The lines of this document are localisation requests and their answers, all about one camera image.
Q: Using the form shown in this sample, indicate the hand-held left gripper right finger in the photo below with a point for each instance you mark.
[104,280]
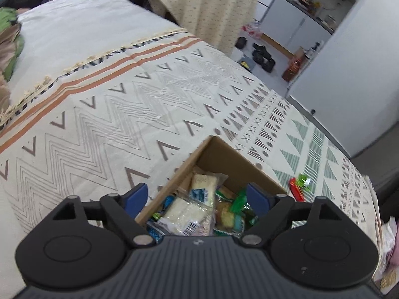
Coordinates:
[257,196]

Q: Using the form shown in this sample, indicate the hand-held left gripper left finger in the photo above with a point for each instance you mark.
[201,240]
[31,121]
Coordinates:
[137,194]

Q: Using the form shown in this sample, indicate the green snack packet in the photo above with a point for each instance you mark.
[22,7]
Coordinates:
[240,204]

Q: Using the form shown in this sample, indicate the tiny green candy packet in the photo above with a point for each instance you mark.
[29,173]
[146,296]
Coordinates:
[157,215]

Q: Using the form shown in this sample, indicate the orange bread packet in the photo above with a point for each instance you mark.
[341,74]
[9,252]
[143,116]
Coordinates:
[226,193]

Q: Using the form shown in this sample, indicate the round cake green wrapper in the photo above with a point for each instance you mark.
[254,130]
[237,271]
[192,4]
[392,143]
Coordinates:
[226,216]

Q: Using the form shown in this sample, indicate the red snack packet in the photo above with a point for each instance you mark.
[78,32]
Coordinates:
[296,190]

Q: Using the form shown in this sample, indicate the blue snack packet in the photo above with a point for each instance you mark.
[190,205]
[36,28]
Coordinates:
[155,233]

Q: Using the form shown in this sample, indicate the small green candy wrapper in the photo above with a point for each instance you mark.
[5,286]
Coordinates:
[304,180]

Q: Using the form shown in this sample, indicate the brown cardboard box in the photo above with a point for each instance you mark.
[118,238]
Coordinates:
[224,158]

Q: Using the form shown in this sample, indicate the white barcode bread packet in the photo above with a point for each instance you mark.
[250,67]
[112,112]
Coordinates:
[184,213]

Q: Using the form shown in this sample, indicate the long white snack packet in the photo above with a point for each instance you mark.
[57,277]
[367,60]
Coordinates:
[204,187]

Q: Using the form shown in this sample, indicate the patterned blanket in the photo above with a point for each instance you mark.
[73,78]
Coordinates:
[124,115]

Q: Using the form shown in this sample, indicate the black shoe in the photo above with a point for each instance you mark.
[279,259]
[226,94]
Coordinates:
[258,47]
[269,64]
[258,57]

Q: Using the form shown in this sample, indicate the red patterned bag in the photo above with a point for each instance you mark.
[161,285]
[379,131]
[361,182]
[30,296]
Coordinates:
[293,67]

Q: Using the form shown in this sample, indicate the pink cloth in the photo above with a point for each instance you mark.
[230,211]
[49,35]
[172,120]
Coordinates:
[394,260]

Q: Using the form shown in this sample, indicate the black slipper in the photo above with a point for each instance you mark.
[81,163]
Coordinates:
[241,42]

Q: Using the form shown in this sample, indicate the red white plastic bag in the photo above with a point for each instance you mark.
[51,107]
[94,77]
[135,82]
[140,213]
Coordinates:
[251,29]

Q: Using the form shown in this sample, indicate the white kitchen cabinet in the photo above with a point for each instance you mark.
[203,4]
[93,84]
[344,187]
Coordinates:
[296,28]

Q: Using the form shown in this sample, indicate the white bed sheet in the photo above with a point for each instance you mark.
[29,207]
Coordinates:
[78,31]

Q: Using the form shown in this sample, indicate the dotted cream tablecloth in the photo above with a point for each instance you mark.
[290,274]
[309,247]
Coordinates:
[202,9]

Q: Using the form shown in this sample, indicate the green brown clothing pile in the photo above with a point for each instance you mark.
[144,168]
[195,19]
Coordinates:
[9,18]

